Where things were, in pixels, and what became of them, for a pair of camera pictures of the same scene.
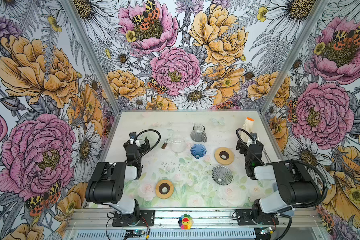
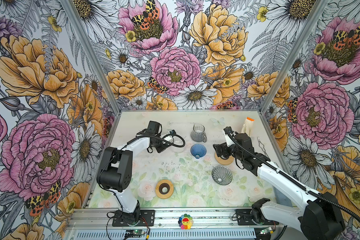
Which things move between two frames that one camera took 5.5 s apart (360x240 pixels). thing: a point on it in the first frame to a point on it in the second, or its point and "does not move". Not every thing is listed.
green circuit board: [135, 232] does not move
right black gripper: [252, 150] to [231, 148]
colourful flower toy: [185, 222] does not move
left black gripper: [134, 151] to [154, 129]
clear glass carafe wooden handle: [177, 143] does not move
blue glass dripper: [198, 150] does not move
